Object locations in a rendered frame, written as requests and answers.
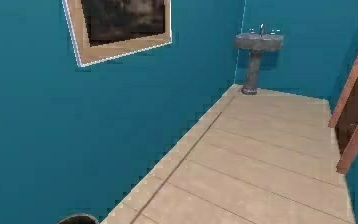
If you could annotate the wood framed dark picture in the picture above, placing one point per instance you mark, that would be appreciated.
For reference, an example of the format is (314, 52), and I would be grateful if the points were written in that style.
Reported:
(123, 23)

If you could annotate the dark round bin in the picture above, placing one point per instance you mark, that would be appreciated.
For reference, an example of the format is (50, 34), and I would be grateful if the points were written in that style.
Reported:
(77, 219)

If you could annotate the brown wooden room door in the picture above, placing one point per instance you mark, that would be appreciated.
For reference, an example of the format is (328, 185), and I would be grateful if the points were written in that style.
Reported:
(355, 100)

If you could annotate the grey pedestal sink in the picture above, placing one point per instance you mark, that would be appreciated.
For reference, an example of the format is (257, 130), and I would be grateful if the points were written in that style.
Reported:
(257, 43)

